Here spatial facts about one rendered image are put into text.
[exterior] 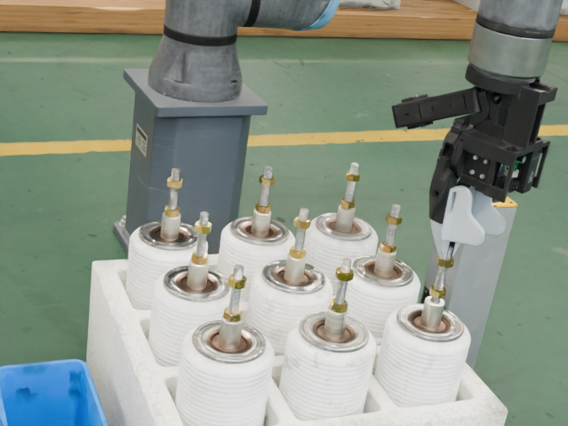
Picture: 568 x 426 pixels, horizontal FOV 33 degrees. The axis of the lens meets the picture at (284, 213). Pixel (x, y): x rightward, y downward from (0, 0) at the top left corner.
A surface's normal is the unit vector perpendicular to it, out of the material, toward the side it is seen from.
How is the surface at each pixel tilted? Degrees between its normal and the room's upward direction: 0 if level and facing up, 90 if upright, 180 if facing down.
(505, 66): 90
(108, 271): 0
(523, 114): 90
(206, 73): 73
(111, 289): 0
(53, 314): 0
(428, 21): 90
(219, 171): 90
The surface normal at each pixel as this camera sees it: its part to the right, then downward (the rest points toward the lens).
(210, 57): 0.43, 0.14
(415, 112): -0.70, 0.22
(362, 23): 0.41, 0.43
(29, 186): 0.14, -0.90
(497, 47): -0.51, 0.29
